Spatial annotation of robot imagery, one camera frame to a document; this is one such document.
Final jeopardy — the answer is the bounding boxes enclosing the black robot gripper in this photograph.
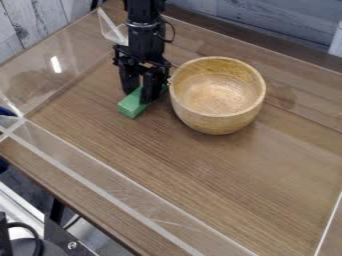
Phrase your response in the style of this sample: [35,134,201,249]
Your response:
[113,21,172,104]

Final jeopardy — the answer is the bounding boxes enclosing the green rectangular block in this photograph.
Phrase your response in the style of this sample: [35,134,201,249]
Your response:
[117,86,152,119]

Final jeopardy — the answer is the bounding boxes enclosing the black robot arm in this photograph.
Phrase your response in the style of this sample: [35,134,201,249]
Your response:
[113,0,173,104]

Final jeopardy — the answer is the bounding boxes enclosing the light wooden bowl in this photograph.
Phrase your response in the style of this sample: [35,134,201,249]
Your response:
[168,56,267,135]

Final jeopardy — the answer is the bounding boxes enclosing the black table leg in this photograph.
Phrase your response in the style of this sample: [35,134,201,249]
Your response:
[49,199,65,225]

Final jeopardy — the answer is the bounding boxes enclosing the clear acrylic tray enclosure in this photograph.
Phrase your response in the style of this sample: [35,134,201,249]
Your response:
[0,8,342,256]

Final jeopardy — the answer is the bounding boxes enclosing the black metal table bracket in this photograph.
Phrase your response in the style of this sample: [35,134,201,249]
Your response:
[42,218,98,256]

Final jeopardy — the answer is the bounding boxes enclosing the black cable loop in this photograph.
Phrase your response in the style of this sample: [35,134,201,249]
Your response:
[0,213,45,256]

